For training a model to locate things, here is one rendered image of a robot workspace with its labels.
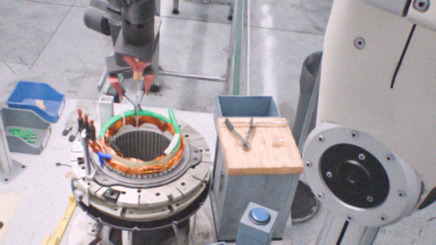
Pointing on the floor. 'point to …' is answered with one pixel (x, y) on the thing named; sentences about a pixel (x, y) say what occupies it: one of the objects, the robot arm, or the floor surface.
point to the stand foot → (303, 203)
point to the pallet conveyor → (231, 79)
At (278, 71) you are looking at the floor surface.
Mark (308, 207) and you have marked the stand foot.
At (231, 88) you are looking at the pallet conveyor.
